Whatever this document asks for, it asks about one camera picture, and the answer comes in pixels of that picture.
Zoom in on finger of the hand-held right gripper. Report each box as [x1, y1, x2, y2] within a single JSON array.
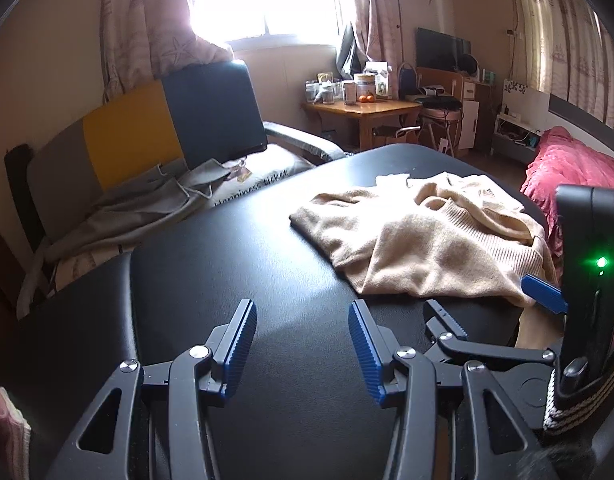
[[423, 300, 558, 373], [521, 274, 569, 313]]

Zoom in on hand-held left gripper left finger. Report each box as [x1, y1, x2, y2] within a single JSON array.
[[50, 299, 258, 480]]

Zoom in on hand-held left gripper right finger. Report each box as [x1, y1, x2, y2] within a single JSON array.
[[348, 300, 558, 480]]

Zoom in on beige knit sweater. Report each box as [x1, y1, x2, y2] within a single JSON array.
[[289, 171, 562, 351]]

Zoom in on person's right forearm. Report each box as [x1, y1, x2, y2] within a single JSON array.
[[532, 340, 614, 480]]

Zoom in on pink blanket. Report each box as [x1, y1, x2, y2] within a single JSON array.
[[519, 126, 614, 261]]

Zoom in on grey bed headboard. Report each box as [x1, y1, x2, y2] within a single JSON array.
[[547, 92, 614, 156]]

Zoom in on white bedside shelf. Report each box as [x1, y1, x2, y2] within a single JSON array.
[[492, 79, 550, 163]]

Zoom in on small white cabinet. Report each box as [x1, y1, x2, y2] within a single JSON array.
[[457, 80, 482, 151]]

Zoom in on striped pink curtain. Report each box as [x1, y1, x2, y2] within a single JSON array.
[[512, 0, 614, 131]]

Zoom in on grey cloth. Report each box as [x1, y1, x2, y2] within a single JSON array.
[[44, 159, 238, 261]]

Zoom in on white printed pillow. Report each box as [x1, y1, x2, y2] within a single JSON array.
[[207, 150, 313, 211]]

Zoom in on pink stool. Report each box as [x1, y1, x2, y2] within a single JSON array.
[[418, 105, 462, 153]]

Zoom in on cardboard box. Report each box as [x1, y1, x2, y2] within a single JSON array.
[[372, 127, 403, 151]]

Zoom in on wooden television stand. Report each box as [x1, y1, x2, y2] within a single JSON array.
[[416, 66, 495, 153]]

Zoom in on wooden side table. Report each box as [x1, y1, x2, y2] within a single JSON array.
[[301, 97, 423, 153]]

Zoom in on blue metal chair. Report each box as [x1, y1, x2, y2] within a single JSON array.
[[397, 60, 423, 106]]

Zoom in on black television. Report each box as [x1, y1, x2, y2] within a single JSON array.
[[416, 27, 472, 73]]

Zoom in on pink folded cloth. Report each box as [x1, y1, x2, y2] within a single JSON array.
[[0, 400, 33, 480]]

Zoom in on grey yellow blue sofa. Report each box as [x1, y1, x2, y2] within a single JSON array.
[[4, 59, 348, 311]]

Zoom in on black rolled mat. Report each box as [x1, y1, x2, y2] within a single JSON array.
[[4, 144, 48, 243]]

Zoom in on dark hanging garment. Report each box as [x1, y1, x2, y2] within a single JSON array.
[[335, 22, 364, 79]]

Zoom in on pink patterned curtain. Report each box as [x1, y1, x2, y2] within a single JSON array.
[[100, 0, 235, 106], [349, 0, 405, 98]]

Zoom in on bright window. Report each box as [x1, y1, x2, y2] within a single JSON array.
[[189, 0, 358, 46]]

